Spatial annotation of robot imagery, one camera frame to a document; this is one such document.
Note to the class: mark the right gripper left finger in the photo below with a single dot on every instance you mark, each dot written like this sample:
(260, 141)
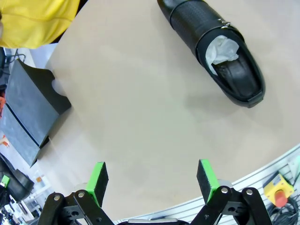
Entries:
(96, 182)

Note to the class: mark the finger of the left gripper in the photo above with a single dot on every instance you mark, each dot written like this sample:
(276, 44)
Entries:
(5, 181)

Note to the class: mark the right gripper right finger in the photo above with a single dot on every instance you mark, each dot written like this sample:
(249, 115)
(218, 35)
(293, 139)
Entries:
(207, 182)

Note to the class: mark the black leather shoe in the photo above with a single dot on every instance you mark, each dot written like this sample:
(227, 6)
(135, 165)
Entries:
(21, 185)
(187, 25)

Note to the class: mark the yellow emergency stop button box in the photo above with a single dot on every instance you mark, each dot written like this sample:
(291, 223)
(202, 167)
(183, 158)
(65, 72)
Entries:
(273, 187)

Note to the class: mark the white paper shoe stuffing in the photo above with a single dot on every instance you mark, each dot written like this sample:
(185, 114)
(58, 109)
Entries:
(222, 49)

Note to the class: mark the person in yellow hoodie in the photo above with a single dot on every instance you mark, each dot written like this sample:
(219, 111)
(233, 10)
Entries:
(35, 21)

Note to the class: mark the aluminium table edge rail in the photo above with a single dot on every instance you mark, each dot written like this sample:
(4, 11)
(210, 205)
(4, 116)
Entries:
(257, 173)

